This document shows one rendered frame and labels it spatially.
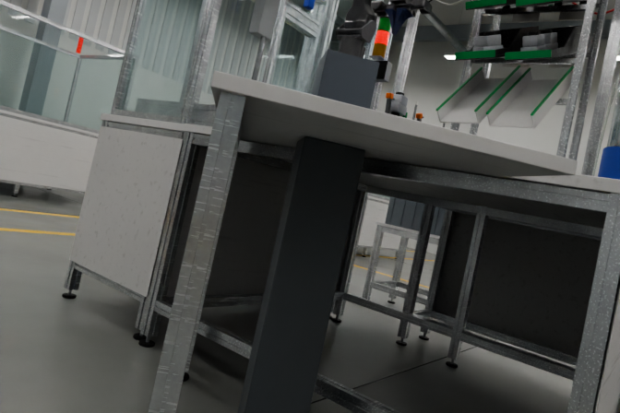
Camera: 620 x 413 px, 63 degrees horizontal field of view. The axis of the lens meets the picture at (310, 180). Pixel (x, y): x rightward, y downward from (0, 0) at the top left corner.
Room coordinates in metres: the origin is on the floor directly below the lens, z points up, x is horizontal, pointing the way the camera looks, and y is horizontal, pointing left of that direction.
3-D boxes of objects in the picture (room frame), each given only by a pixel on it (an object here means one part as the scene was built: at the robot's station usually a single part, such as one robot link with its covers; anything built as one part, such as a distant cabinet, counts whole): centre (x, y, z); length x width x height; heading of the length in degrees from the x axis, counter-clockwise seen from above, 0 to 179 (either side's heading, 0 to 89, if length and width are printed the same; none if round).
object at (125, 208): (2.71, 0.35, 0.43); 1.39 x 0.63 x 0.86; 143
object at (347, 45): (1.35, -0.03, 1.09); 0.07 x 0.07 x 0.06; 8
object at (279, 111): (1.36, -0.08, 0.84); 0.90 x 0.70 x 0.03; 8
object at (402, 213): (3.72, -0.97, 0.73); 0.62 x 0.42 x 0.23; 53
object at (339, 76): (1.35, -0.03, 0.96); 0.14 x 0.14 x 0.20; 8
